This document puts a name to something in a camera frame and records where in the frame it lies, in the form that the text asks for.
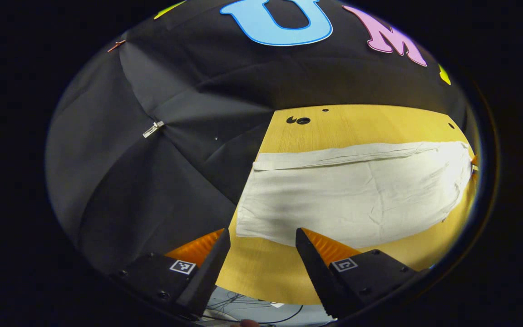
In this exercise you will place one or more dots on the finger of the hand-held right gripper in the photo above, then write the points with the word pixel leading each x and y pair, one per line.
pixel 475 160

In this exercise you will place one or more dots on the orange clip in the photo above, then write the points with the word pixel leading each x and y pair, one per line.
pixel 116 45

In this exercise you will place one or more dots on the white clip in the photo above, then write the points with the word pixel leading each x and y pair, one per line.
pixel 153 129

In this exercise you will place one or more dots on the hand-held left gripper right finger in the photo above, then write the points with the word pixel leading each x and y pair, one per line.
pixel 316 272

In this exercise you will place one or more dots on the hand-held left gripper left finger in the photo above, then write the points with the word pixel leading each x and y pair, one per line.
pixel 211 272

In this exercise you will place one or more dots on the black backdrop cloth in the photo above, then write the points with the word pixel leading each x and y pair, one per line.
pixel 152 181

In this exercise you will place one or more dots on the white jeans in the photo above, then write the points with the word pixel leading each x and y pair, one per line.
pixel 357 195

